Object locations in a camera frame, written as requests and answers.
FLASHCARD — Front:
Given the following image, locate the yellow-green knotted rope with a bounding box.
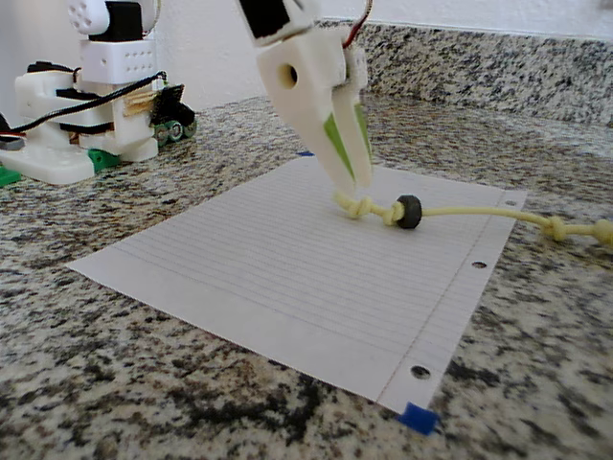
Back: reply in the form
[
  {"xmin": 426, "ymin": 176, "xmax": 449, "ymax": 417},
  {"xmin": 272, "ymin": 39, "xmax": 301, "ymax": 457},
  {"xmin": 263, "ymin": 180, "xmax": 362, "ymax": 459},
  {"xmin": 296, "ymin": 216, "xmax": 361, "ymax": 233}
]
[{"xmin": 331, "ymin": 190, "xmax": 613, "ymax": 249}]

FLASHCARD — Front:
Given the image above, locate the white lined paper sheet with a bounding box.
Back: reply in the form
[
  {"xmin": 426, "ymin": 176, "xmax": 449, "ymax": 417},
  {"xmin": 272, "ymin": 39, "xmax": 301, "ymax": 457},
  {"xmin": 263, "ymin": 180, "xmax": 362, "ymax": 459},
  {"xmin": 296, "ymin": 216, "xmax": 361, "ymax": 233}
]
[{"xmin": 65, "ymin": 155, "xmax": 529, "ymax": 416}]

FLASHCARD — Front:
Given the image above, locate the thin red wire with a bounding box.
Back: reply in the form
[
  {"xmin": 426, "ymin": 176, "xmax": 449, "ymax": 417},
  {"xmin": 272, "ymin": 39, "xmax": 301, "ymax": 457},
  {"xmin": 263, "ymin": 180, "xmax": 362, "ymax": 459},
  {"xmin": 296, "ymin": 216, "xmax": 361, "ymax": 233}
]
[{"xmin": 342, "ymin": 0, "xmax": 375, "ymax": 50}]

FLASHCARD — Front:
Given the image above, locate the black cable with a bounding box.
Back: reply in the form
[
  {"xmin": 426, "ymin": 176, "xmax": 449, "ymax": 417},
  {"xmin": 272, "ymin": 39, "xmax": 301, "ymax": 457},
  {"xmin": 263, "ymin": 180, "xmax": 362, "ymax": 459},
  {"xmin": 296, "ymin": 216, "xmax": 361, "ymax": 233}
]
[{"xmin": 0, "ymin": 70, "xmax": 168, "ymax": 135}]

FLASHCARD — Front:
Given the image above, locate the black hex nut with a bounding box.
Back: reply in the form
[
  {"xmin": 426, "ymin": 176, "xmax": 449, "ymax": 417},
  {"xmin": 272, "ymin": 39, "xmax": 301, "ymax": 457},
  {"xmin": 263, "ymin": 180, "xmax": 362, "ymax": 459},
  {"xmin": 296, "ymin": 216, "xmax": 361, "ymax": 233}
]
[{"xmin": 396, "ymin": 194, "xmax": 423, "ymax": 230}]

